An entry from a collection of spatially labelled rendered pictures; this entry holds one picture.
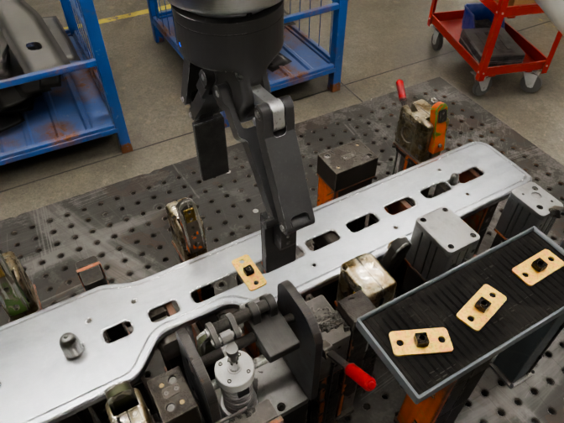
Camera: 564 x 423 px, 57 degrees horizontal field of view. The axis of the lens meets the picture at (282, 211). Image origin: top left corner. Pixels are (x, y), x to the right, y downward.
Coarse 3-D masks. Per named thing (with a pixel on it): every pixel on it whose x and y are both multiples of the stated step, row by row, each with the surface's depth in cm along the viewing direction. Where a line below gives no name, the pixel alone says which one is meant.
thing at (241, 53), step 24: (192, 24) 32; (216, 24) 32; (240, 24) 32; (264, 24) 33; (192, 48) 34; (216, 48) 33; (240, 48) 33; (264, 48) 34; (216, 72) 38; (240, 72) 34; (264, 72) 35; (240, 96) 36; (240, 120) 38
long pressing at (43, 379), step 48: (480, 144) 128; (384, 192) 117; (480, 192) 117; (240, 240) 107; (384, 240) 107; (96, 288) 99; (144, 288) 98; (192, 288) 98; (240, 288) 98; (0, 336) 91; (48, 336) 91; (96, 336) 91; (144, 336) 91; (48, 384) 85; (96, 384) 85
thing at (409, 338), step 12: (396, 336) 73; (408, 336) 73; (420, 336) 72; (432, 336) 73; (444, 336) 73; (396, 348) 72; (408, 348) 72; (420, 348) 72; (432, 348) 72; (444, 348) 72
